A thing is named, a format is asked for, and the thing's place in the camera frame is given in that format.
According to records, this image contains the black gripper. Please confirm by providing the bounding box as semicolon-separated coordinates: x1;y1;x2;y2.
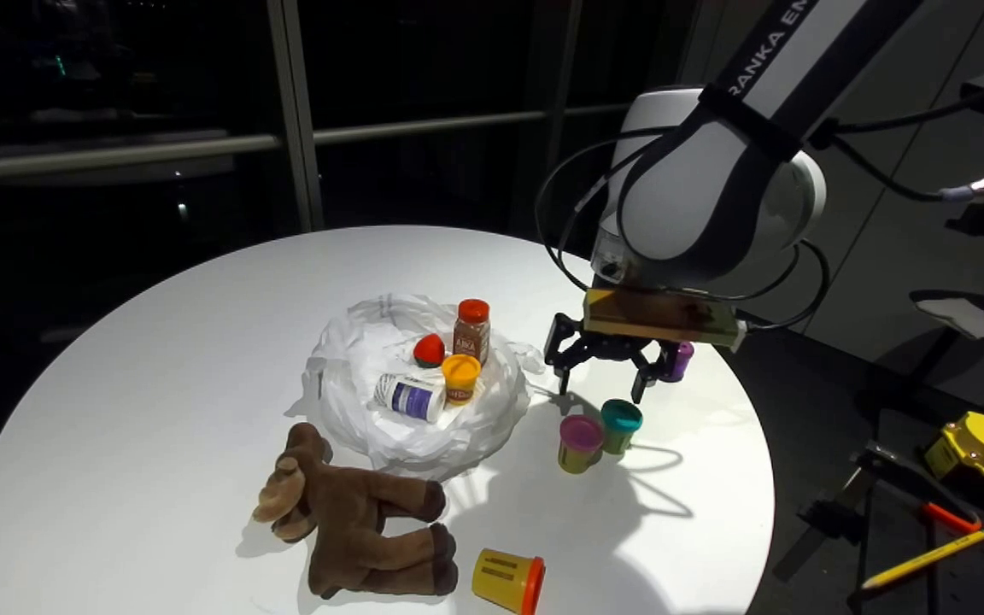
543;311;679;408

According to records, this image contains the spice bottle with orange cap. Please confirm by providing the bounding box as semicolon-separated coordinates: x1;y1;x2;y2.
450;296;493;366

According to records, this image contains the small red round toy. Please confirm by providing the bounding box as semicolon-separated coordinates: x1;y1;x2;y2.
410;333;450;369

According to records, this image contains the clear small jar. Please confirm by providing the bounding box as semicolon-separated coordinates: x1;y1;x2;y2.
374;369;450;424

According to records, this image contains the white plastic bag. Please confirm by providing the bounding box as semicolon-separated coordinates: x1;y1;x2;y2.
292;292;541;481

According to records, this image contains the tub with teal lid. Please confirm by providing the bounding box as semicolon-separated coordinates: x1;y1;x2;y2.
598;398;646;458

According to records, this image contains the tub with magenta lid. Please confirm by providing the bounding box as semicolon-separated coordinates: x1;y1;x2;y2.
556;410;609;477

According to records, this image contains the purple container with holed lid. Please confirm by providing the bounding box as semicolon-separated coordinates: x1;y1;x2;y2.
658;340;696;387

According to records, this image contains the yellow tub with orange lid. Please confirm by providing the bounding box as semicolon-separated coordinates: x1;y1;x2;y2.
467;546;550;615

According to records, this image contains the brown moose plush toy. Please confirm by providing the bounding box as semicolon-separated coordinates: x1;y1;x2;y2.
248;422;460;600

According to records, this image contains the grey window mullion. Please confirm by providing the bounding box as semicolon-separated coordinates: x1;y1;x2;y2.
263;0;329;234

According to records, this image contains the grey window railing bar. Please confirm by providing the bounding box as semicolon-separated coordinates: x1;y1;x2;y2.
0;100;631;188

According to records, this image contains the brown green wrist camera box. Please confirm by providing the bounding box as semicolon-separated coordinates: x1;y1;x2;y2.
577;285;751;353

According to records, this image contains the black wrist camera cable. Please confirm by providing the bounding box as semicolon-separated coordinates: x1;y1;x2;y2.
530;132;834;334

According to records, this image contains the red handled black tool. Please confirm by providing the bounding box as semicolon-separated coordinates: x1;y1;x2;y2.
854;442;984;539

